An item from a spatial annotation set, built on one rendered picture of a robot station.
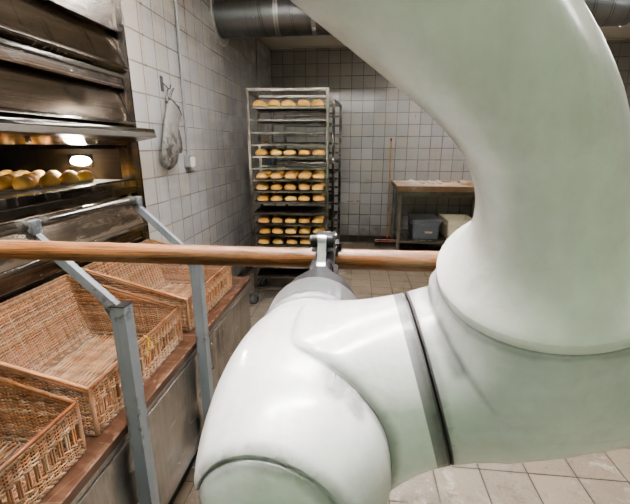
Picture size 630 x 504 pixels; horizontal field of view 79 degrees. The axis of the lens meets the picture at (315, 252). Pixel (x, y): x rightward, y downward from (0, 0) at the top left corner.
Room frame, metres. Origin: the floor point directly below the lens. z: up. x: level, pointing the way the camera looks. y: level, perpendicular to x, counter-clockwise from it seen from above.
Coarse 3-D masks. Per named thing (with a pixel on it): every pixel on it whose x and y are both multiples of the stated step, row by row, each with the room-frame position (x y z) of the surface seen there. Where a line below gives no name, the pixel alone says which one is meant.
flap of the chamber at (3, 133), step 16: (0, 128) 1.17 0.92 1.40; (16, 128) 1.23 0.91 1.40; (32, 128) 1.29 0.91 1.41; (48, 128) 1.36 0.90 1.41; (64, 128) 1.43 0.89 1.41; (80, 128) 1.52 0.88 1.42; (32, 144) 1.51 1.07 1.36; (48, 144) 1.59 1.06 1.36; (64, 144) 1.67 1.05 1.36; (80, 144) 1.77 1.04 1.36; (96, 144) 1.87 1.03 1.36; (112, 144) 1.99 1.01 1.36
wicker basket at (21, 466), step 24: (0, 384) 0.85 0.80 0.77; (24, 384) 0.85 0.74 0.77; (0, 408) 0.86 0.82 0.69; (24, 408) 0.84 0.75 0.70; (48, 408) 0.83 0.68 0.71; (72, 408) 0.81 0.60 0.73; (0, 432) 0.85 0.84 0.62; (24, 432) 0.84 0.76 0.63; (48, 432) 0.74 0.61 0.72; (72, 432) 0.80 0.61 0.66; (0, 456) 0.80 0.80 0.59; (24, 456) 0.67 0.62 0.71; (48, 456) 0.80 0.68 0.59; (72, 456) 0.79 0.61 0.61; (0, 480) 0.62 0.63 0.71; (24, 480) 0.73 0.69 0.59; (48, 480) 0.71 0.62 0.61
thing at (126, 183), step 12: (120, 180) 2.02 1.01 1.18; (132, 180) 2.06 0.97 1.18; (36, 192) 1.48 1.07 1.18; (48, 192) 1.49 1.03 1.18; (60, 192) 1.55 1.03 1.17; (72, 192) 1.62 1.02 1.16; (84, 192) 1.69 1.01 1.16; (96, 192) 1.76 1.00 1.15; (0, 204) 1.28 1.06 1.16; (12, 204) 1.33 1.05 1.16; (24, 204) 1.37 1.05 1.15; (36, 204) 1.43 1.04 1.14
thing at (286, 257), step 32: (0, 256) 0.57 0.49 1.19; (32, 256) 0.56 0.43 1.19; (64, 256) 0.56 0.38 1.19; (96, 256) 0.55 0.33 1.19; (128, 256) 0.55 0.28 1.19; (160, 256) 0.54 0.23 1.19; (192, 256) 0.54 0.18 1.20; (224, 256) 0.54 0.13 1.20; (256, 256) 0.53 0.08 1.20; (288, 256) 0.53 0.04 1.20; (352, 256) 0.52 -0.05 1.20; (384, 256) 0.52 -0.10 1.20; (416, 256) 0.52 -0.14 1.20
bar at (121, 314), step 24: (48, 216) 1.01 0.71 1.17; (72, 216) 1.09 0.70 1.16; (144, 216) 1.42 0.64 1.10; (48, 240) 0.96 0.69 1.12; (168, 240) 1.41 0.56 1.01; (72, 264) 0.94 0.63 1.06; (96, 288) 0.93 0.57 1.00; (192, 288) 1.39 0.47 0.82; (120, 312) 0.91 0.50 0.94; (120, 336) 0.91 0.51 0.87; (120, 360) 0.91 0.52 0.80; (144, 408) 0.94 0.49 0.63; (144, 432) 0.92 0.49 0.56; (144, 456) 0.91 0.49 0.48; (144, 480) 0.91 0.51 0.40
